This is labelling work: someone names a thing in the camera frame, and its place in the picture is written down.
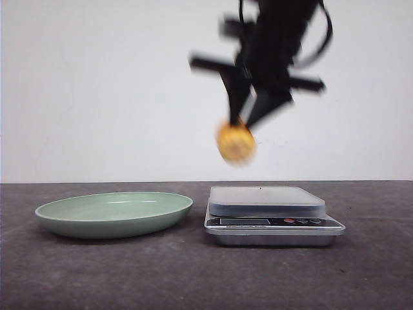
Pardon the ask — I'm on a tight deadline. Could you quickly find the silver digital kitchen scale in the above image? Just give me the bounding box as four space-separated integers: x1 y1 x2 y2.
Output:
204 186 346 247

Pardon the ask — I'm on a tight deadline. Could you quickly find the yellow corn cob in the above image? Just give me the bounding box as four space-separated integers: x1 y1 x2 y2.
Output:
216 117 257 166

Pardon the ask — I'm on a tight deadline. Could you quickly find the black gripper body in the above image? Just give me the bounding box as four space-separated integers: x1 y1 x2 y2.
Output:
189 1 325 92

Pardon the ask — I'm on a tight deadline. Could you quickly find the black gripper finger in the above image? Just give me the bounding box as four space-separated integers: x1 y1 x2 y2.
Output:
246 88 292 129
221 70 251 125

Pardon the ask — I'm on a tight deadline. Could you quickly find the pale green plate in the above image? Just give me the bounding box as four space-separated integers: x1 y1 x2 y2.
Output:
35 191 193 239

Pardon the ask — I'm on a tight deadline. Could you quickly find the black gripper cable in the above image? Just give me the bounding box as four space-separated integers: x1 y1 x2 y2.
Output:
292 0 335 69

